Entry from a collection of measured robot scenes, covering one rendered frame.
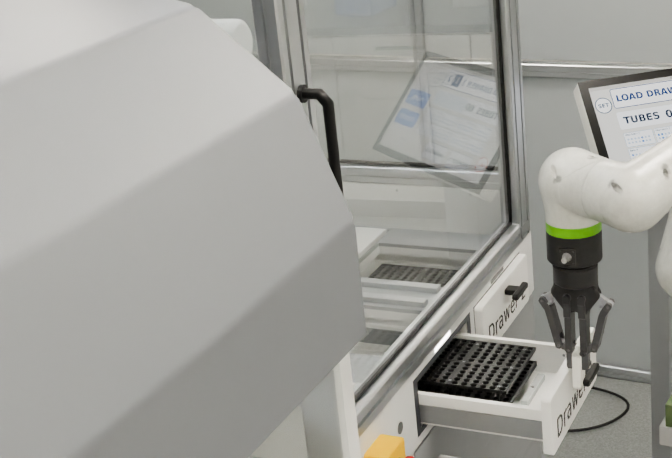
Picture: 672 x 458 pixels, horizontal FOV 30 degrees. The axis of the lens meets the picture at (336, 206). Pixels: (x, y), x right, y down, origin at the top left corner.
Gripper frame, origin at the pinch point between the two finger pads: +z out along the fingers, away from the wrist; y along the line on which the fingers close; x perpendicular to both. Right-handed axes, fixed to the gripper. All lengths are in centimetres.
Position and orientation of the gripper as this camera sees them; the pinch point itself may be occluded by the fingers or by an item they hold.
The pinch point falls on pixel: (578, 368)
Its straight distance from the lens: 220.9
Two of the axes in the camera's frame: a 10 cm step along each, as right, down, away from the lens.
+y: 9.0, 0.6, -4.4
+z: 1.0, 9.4, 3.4
